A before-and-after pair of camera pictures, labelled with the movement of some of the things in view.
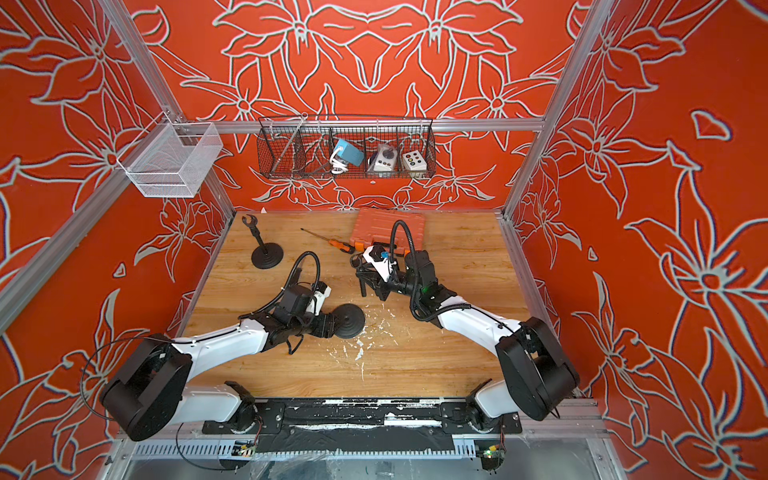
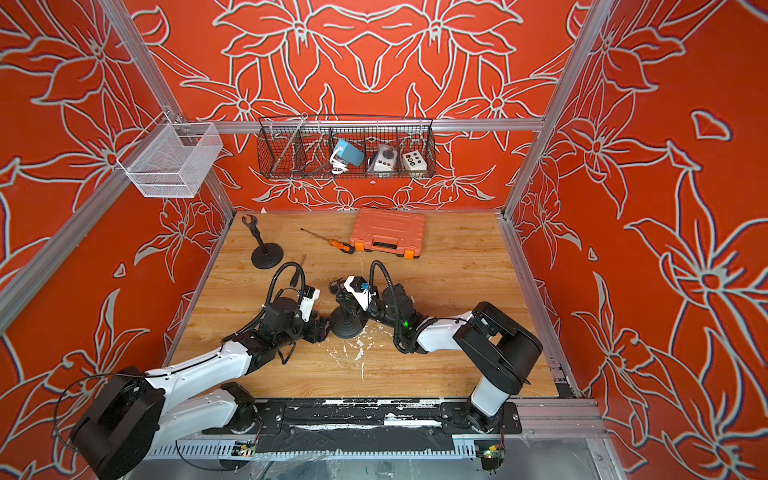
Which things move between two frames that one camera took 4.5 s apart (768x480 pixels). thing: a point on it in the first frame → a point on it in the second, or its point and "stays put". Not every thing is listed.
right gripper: (376, 281) → (362, 306)
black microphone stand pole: (253, 226) stays put
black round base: (349, 320) stays put
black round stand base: (274, 254) stays put
